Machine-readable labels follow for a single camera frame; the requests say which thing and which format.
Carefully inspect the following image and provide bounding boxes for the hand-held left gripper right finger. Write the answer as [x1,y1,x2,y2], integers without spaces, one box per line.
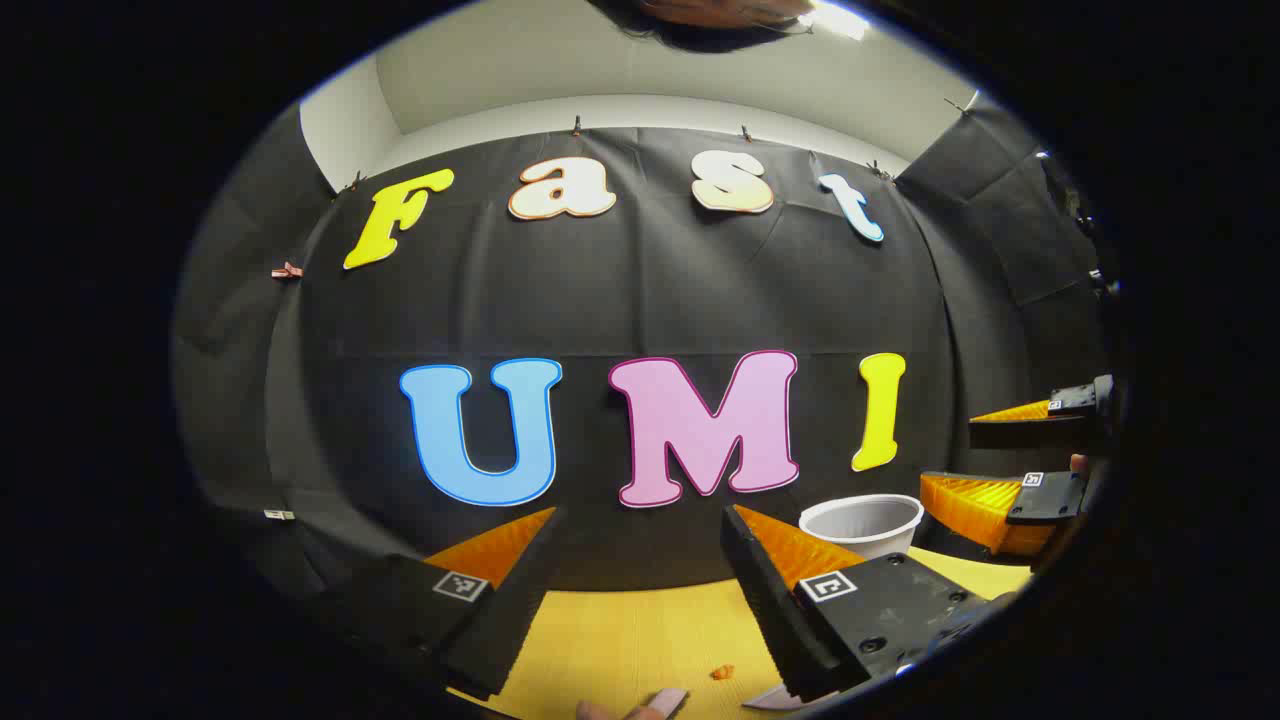
[720,505,1013,701]

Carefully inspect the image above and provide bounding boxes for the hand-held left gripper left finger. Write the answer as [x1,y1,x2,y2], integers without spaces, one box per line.
[320,507,563,701]

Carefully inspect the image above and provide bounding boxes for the white ribbed garbage bin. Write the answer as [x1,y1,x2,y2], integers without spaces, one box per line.
[799,494,924,562]

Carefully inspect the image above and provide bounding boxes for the small mauve broom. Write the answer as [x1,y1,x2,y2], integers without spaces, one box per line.
[575,688,691,720]

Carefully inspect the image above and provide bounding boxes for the black backdrop cloth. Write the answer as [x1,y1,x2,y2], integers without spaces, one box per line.
[170,100,1126,611]

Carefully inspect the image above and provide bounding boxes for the ceiling light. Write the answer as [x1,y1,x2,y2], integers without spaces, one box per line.
[800,0,871,41]

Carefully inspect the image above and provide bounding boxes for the person's head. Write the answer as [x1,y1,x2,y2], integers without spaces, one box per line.
[590,0,816,53]

